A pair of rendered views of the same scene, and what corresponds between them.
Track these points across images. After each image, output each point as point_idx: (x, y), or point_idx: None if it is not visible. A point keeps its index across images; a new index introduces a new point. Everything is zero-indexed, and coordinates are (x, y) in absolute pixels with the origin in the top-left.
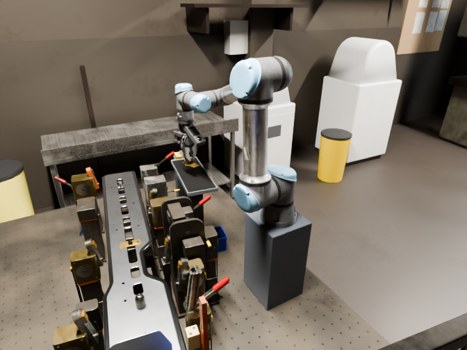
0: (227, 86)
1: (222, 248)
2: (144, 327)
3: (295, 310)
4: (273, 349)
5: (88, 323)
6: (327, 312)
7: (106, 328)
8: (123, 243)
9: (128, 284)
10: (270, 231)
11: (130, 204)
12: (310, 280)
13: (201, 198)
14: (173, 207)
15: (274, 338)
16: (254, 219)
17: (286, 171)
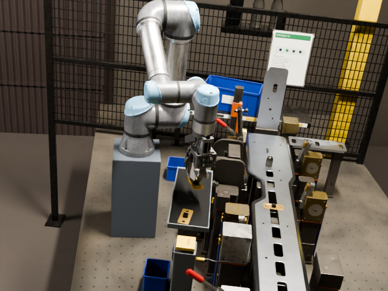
0: (165, 65)
1: (152, 272)
2: (268, 155)
3: None
4: (170, 193)
5: (302, 151)
6: (108, 194)
7: (291, 163)
8: (280, 208)
9: (276, 178)
10: (156, 142)
11: (270, 256)
12: (92, 216)
13: None
14: (235, 152)
15: (164, 197)
16: (159, 154)
17: (138, 98)
